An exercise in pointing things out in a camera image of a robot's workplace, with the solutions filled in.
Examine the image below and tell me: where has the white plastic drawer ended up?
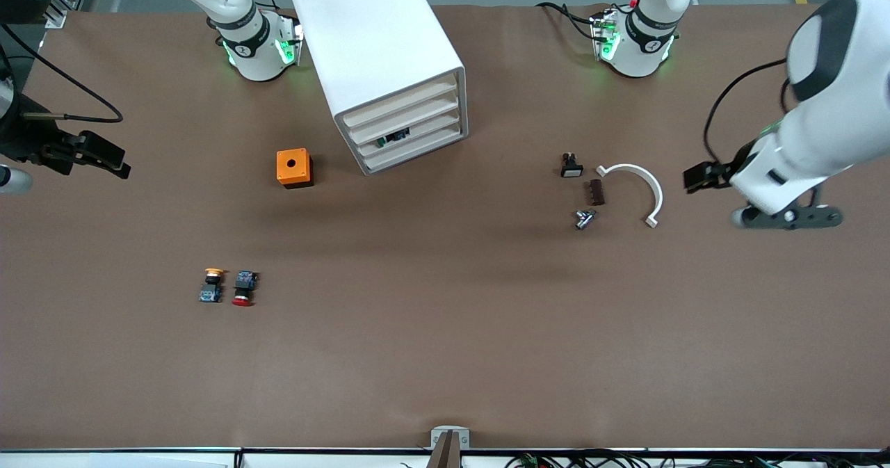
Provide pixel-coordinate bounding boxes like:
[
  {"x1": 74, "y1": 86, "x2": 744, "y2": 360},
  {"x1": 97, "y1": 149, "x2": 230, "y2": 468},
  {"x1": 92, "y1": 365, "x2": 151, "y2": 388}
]
[
  {"x1": 360, "y1": 126, "x2": 467, "y2": 175},
  {"x1": 342, "y1": 79, "x2": 458, "y2": 129},
  {"x1": 353, "y1": 111, "x2": 463, "y2": 157},
  {"x1": 348, "y1": 96, "x2": 461, "y2": 145}
]

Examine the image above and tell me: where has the yellow mushroom push button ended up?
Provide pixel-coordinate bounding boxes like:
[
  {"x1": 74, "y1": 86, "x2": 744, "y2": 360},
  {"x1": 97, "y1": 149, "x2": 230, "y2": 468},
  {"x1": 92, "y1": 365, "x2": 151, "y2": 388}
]
[{"x1": 199, "y1": 268, "x2": 227, "y2": 304}]

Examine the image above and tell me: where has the red mushroom push button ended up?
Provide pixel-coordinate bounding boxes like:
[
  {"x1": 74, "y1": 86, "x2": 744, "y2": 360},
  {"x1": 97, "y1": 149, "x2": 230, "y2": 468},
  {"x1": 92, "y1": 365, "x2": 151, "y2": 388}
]
[{"x1": 232, "y1": 271, "x2": 260, "y2": 307}]

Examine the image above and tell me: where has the white drawer cabinet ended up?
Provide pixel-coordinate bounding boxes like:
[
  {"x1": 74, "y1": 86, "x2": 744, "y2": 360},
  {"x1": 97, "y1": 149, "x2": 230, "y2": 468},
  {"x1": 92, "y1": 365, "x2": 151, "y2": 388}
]
[{"x1": 291, "y1": 0, "x2": 470, "y2": 177}]

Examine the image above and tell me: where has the brown pole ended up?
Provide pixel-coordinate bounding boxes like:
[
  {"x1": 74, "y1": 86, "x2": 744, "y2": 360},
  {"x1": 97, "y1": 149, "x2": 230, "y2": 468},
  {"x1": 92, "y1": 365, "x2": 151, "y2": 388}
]
[{"x1": 426, "y1": 431, "x2": 463, "y2": 468}]

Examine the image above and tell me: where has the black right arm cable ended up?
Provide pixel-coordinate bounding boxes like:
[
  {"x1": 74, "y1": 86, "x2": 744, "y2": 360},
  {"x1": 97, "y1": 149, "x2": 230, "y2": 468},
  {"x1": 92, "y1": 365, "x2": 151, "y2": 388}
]
[{"x1": 0, "y1": 23, "x2": 124, "y2": 124}]

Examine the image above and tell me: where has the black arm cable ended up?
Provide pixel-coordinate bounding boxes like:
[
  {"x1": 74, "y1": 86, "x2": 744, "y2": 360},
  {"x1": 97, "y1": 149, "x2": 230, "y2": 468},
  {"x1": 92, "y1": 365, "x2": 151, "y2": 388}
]
[
  {"x1": 704, "y1": 60, "x2": 793, "y2": 166},
  {"x1": 0, "y1": 23, "x2": 124, "y2": 124}
]

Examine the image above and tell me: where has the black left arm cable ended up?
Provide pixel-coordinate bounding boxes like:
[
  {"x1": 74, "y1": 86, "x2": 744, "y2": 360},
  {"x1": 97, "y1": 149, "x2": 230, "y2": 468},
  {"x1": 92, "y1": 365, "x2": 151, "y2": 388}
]
[{"x1": 704, "y1": 60, "x2": 793, "y2": 166}]

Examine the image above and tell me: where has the white curved plastic bracket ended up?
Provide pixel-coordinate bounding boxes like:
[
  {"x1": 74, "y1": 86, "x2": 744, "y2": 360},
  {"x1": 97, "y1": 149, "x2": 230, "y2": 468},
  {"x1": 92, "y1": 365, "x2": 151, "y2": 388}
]
[{"x1": 596, "y1": 163, "x2": 664, "y2": 229}]

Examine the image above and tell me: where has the orange push-button enclosure box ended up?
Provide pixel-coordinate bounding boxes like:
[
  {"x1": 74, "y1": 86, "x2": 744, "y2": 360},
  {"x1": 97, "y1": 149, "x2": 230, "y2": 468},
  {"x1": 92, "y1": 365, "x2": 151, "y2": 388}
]
[{"x1": 276, "y1": 148, "x2": 315, "y2": 189}]

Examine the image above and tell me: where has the white aluminium frame rail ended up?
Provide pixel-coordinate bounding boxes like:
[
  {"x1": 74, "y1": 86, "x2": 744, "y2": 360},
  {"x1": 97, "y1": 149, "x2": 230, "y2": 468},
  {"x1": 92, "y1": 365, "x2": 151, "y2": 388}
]
[{"x1": 0, "y1": 447, "x2": 890, "y2": 468}]

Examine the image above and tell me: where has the tangled black cable bundle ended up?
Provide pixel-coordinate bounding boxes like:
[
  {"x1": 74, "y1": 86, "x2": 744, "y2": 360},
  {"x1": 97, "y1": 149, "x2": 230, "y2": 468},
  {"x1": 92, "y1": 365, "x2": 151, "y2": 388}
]
[{"x1": 504, "y1": 449, "x2": 890, "y2": 468}]

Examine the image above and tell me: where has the grey metal bracket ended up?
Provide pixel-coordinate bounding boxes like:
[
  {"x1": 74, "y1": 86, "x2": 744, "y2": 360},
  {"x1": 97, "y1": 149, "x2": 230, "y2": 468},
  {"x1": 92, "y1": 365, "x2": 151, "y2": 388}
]
[{"x1": 430, "y1": 425, "x2": 471, "y2": 451}]

